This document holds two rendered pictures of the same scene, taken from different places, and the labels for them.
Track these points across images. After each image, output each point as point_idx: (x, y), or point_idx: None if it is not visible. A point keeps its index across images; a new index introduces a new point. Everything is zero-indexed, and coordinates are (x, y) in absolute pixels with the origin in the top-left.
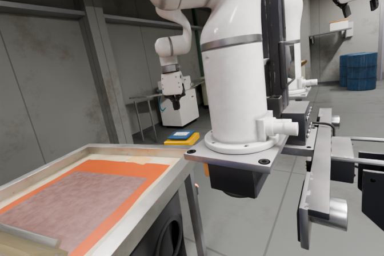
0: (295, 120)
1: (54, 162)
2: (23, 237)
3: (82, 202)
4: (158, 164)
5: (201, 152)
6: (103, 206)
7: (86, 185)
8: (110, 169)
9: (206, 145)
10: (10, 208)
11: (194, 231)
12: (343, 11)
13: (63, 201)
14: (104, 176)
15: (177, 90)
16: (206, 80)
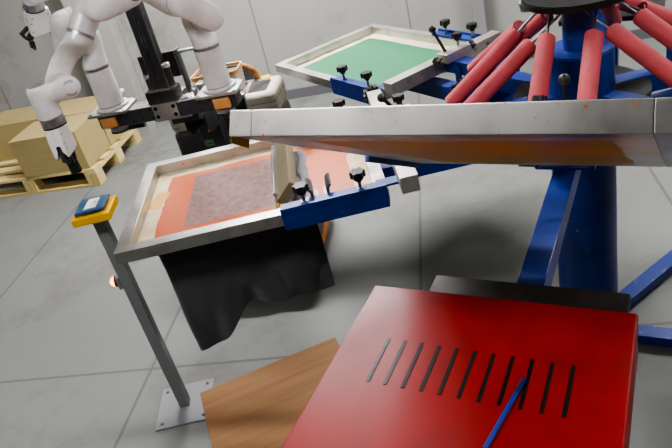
0: (186, 92)
1: (178, 234)
2: (275, 158)
3: (233, 183)
4: (171, 184)
5: (234, 88)
6: (234, 172)
7: (211, 198)
8: (180, 205)
9: (226, 90)
10: (252, 211)
11: (153, 327)
12: (33, 44)
13: (235, 192)
14: (194, 199)
15: (74, 142)
16: (217, 60)
